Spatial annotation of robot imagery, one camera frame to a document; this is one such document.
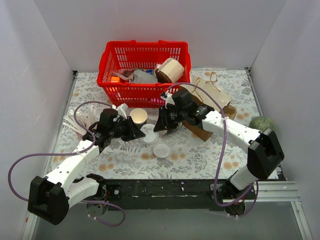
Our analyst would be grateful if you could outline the white plastic cup lid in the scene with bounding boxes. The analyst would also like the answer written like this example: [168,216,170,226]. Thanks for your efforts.
[152,141,171,159]

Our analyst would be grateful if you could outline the brown paper bag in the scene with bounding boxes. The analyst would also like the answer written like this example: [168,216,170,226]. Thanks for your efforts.
[179,71,232,142]

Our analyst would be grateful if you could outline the black paper coffee cup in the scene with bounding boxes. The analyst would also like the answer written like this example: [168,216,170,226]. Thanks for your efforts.
[144,139,158,146]

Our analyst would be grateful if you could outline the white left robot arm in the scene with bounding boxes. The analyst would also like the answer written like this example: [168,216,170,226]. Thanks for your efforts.
[27,108,145,225]

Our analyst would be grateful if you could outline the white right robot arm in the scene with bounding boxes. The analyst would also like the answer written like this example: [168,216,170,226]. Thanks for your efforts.
[154,90,285,199]

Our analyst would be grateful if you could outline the pink cup of straws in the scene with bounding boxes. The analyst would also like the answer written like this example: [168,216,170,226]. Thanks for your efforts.
[62,104,98,137]

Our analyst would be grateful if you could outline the brown cardboard cup carrier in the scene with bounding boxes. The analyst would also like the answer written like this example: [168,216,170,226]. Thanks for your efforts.
[223,104,237,120]

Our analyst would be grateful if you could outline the orange snack box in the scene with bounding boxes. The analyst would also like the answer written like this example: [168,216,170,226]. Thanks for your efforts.
[110,76,121,83]

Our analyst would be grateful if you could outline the grey crumpled pouch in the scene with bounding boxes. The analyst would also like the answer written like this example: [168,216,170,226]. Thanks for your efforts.
[132,69,158,84]

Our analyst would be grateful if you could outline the clear plastic snack packet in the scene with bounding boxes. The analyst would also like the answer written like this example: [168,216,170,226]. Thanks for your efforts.
[112,69,134,83]

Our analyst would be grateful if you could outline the red plastic shopping basket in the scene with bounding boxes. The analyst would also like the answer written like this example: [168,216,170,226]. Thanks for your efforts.
[97,40,191,108]

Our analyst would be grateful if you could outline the green melon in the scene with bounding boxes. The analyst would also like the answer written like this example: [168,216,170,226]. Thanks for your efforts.
[249,116,276,132]

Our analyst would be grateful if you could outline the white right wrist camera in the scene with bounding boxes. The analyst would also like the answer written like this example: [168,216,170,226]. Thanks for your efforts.
[160,91,175,108]

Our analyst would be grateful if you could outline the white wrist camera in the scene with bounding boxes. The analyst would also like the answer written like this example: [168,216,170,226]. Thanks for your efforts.
[111,103,128,119]
[160,91,175,108]

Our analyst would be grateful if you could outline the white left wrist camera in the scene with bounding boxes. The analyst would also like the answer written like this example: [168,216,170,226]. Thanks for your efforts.
[111,103,128,119]

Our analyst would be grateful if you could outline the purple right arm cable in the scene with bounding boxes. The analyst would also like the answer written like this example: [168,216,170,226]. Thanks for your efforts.
[162,82,259,217]

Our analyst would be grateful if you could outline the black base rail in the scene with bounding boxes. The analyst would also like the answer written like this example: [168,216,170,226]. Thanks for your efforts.
[32,177,298,211]

